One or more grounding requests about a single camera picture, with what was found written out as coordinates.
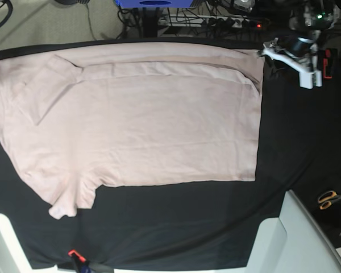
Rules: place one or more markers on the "pink T-shirt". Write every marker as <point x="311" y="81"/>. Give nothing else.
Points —
<point x="139" y="114"/>

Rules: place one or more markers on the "blue box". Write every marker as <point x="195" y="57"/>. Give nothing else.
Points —
<point x="128" y="4"/>

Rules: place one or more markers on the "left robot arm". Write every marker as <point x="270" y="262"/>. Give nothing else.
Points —
<point x="308" y="19"/>

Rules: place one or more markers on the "black table cloth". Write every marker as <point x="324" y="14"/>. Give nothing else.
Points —
<point x="205" y="225"/>

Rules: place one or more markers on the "red black tool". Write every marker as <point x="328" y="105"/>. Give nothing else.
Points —
<point x="327" y="62"/>

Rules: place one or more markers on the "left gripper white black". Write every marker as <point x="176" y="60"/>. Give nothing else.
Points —
<point x="299" y="53"/>

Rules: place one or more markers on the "orange handled scissors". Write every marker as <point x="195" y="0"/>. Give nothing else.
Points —
<point x="327" y="199"/>

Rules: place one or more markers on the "white table frame right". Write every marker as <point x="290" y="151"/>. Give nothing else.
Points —
<point x="292" y="242"/>

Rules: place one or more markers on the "orange black clamp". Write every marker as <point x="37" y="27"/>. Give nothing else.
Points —
<point x="80" y="264"/>

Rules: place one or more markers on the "white power strip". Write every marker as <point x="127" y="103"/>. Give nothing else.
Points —
<point x="236" y="22"/>

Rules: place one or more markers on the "white table frame left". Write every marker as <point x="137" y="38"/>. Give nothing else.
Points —
<point x="12" y="256"/>

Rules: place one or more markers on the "white table frame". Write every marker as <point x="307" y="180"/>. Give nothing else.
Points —
<point x="292" y="242"/>
<point x="12" y="256"/>

